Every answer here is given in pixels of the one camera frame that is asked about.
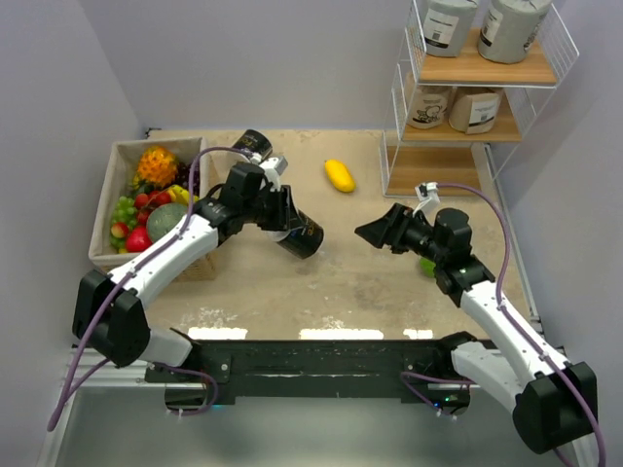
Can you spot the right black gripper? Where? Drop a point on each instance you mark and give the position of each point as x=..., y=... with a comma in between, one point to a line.
x=390, y=228

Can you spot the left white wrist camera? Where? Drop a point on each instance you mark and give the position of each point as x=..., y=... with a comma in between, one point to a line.
x=273, y=168

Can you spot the yellow mango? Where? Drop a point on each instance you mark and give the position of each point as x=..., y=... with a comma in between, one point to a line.
x=339, y=176

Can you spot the yellow banana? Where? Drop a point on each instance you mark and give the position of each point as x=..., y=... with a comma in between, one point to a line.
x=178, y=194

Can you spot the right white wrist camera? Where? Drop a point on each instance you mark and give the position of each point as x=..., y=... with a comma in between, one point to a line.
x=428, y=197

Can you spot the red apple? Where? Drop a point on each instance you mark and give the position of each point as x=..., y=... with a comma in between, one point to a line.
x=138, y=240

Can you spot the small peach fruit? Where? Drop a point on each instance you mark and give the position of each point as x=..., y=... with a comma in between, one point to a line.
x=119, y=230

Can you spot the orange spiky fruit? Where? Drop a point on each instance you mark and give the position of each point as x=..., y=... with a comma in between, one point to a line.
x=157, y=167

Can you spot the white wire wooden shelf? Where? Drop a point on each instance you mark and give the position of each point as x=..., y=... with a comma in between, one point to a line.
x=470, y=81

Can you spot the green grapes bunch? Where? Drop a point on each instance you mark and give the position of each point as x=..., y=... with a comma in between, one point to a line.
x=123, y=212

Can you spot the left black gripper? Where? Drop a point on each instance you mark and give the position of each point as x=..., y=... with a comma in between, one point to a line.
x=282, y=220

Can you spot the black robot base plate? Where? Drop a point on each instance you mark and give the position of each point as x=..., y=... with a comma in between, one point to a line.
x=360, y=369

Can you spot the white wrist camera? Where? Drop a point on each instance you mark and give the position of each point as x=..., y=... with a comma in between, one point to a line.
x=273, y=168
x=428, y=197

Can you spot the black wrapped tissue roll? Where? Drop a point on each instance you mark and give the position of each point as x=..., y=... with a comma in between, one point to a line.
x=254, y=145

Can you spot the green netted melon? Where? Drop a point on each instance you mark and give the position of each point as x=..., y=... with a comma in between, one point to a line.
x=163, y=219

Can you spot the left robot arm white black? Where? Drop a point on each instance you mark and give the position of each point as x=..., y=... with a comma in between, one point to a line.
x=110, y=309

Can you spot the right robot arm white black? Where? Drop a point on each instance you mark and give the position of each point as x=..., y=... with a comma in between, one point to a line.
x=552, y=402

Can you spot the green lime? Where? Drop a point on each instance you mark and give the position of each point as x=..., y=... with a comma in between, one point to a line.
x=427, y=267

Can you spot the dark purple grapes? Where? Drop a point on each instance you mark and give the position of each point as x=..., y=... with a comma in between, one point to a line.
x=185, y=171

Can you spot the clear white tissue roll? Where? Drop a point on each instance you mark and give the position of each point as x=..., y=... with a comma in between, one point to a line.
x=303, y=241

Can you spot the woven lined fruit basket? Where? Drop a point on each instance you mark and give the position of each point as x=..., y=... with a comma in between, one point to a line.
x=117, y=182

